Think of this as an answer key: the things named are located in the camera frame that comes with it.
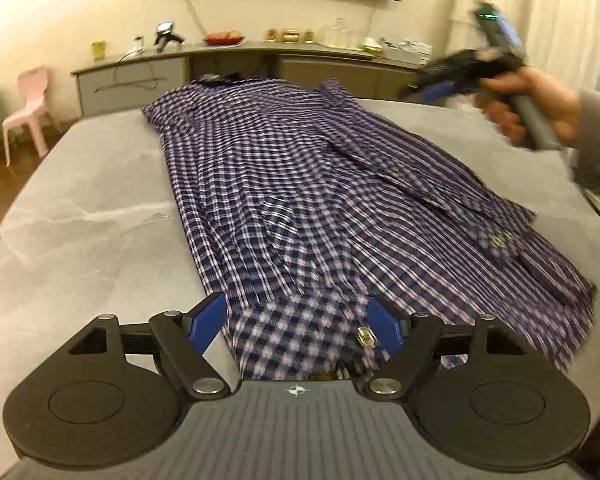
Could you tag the yellow cup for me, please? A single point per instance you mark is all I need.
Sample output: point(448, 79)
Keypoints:
point(98, 50)

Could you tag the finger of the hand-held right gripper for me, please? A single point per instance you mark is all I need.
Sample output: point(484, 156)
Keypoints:
point(432, 87)

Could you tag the pink plastic chair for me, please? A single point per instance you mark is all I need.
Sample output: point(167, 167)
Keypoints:
point(27, 110)

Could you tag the yellow box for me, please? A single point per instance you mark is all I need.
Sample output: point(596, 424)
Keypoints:
point(372, 46)

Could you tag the white charger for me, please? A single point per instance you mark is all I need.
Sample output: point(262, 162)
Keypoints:
point(139, 45)

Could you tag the clear glass jars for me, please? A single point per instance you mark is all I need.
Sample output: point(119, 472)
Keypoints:
point(338, 35)

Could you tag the person's right hand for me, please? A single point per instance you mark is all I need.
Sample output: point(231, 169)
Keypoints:
point(550, 97)

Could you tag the purple plaid shirt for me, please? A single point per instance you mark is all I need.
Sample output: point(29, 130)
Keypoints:
point(305, 185)

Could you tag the white packets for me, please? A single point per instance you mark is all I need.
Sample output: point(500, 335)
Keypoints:
point(414, 50)

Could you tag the red fruit plate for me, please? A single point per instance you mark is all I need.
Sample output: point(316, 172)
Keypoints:
point(223, 38)

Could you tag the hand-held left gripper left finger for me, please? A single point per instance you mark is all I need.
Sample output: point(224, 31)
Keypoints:
point(207, 322)

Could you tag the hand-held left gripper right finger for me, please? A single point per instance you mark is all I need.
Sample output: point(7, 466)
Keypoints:
point(386, 327)

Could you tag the black handheld gadget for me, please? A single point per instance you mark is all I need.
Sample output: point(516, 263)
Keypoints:
point(166, 35)

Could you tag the grey long sideboard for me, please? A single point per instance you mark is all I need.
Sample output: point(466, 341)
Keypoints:
point(130, 80)

